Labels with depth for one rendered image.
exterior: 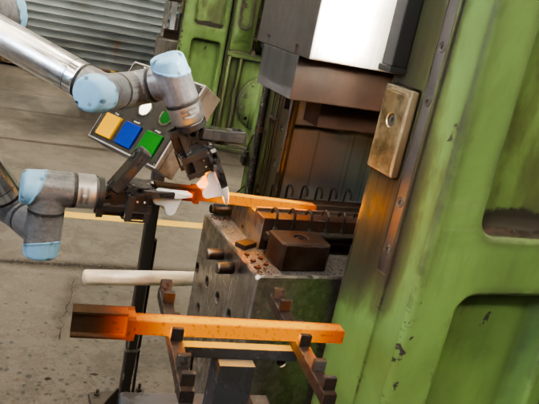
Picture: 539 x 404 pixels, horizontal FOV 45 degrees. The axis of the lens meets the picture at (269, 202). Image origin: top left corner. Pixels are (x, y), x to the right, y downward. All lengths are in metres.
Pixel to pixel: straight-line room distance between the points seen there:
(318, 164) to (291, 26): 0.48
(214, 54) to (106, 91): 5.10
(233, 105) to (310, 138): 4.55
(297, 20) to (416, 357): 0.74
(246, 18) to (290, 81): 4.82
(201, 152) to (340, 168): 0.54
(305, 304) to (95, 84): 0.64
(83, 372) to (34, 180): 1.37
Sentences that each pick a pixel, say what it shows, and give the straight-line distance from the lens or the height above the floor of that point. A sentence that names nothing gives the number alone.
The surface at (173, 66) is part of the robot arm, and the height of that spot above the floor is 1.30.
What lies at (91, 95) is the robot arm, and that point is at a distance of 1.32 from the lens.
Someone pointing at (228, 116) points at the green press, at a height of 0.34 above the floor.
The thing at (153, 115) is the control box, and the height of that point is 1.08.
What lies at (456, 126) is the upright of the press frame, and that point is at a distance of 1.21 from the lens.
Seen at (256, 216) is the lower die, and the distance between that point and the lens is 1.55.
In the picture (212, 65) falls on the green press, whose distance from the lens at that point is 6.40.
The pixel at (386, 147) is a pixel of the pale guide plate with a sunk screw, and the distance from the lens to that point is 1.32.
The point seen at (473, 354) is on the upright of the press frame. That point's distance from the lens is 1.52.
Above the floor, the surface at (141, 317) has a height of 0.97.
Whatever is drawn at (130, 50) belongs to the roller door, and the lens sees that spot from 9.42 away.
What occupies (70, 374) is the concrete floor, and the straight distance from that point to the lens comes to 2.65.
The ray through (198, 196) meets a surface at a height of 1.01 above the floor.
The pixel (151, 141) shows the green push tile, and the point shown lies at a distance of 1.91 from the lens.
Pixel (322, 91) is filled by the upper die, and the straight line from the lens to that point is 1.48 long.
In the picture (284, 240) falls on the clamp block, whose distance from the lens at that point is 1.43.
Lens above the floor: 1.46
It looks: 17 degrees down
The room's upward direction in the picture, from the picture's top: 12 degrees clockwise
